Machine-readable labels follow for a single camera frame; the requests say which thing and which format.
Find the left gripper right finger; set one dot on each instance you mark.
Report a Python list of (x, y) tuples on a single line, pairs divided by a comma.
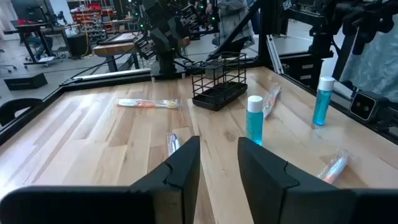
[(270, 193)]

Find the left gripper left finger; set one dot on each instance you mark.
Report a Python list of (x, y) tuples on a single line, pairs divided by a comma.
[(174, 186)]

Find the purple toothbrush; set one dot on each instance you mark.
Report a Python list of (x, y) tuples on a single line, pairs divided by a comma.
[(173, 143)]

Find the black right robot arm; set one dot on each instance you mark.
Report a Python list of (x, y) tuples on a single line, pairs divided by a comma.
[(166, 60)]

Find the wooden workbench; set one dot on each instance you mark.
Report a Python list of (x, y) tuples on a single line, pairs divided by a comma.
[(113, 49)]

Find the person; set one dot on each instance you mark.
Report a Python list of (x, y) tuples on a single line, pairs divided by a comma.
[(376, 62), (231, 18)]

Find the black drawer cabinet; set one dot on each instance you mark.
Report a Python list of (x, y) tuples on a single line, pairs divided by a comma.
[(303, 73)]

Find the black desk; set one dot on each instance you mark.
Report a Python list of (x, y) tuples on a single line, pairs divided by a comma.
[(34, 31)]

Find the black floor box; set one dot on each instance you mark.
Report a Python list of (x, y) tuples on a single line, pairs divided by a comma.
[(25, 81)]

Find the black curved object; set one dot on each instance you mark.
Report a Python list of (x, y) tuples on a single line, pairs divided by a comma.
[(18, 107)]

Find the black aluminium table frame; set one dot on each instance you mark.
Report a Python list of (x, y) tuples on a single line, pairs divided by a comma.
[(109, 81)]

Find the silver bracket strip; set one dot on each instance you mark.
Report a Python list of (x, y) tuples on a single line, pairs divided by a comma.
[(275, 56)]

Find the black table-level camera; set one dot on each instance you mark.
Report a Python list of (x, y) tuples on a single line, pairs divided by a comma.
[(362, 106)]

